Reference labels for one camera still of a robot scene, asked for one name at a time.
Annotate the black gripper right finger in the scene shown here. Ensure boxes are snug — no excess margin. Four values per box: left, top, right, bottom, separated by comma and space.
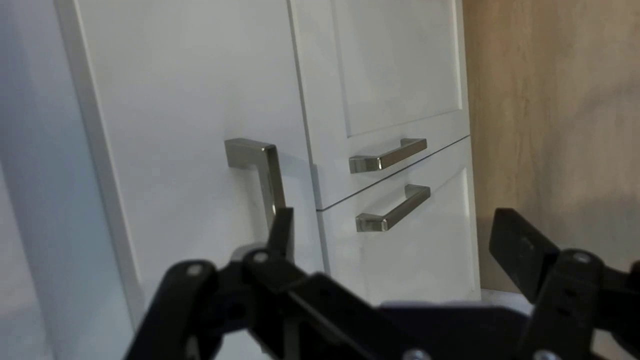
490, 209, 640, 360

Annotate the silver left door handle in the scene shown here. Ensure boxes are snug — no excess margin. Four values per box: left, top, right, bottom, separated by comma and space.
356, 184, 433, 232

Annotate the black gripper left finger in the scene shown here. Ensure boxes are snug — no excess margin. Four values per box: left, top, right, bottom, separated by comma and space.
123, 206, 377, 360

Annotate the silver right door handle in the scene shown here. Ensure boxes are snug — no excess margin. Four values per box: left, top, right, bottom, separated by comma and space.
351, 138, 428, 174

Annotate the silver door handle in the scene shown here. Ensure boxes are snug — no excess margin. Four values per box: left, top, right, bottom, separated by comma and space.
351, 138, 428, 174
356, 184, 433, 232

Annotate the silver drawer handle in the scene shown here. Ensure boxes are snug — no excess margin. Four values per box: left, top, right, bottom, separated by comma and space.
225, 138, 286, 238

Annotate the white right cabinet door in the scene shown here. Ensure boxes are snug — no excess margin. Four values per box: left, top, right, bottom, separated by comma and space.
290, 0, 470, 209

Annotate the white top drawer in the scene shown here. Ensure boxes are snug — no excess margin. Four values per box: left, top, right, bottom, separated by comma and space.
55, 0, 325, 319

